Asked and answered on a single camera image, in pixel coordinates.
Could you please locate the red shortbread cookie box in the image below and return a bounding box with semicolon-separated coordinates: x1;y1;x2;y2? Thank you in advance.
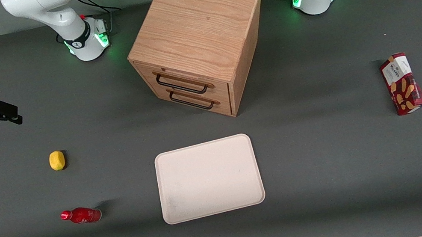
377;49;422;119

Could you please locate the yellow lemon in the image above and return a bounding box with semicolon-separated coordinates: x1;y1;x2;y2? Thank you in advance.
47;149;68;172

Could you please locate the red coke bottle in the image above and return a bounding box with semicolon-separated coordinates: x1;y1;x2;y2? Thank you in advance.
59;203;103;228

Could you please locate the wooden drawer cabinet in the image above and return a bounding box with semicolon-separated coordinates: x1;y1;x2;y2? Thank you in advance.
117;0;283;134

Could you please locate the black metal drawer handle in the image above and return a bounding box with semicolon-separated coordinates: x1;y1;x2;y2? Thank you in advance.
153;62;216;102
165;80;221;117

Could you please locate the black right arm base cable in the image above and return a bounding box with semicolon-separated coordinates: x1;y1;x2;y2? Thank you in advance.
76;0;127;39

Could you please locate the beige plastic tray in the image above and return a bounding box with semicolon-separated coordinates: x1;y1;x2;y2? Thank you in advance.
151;131;268;227

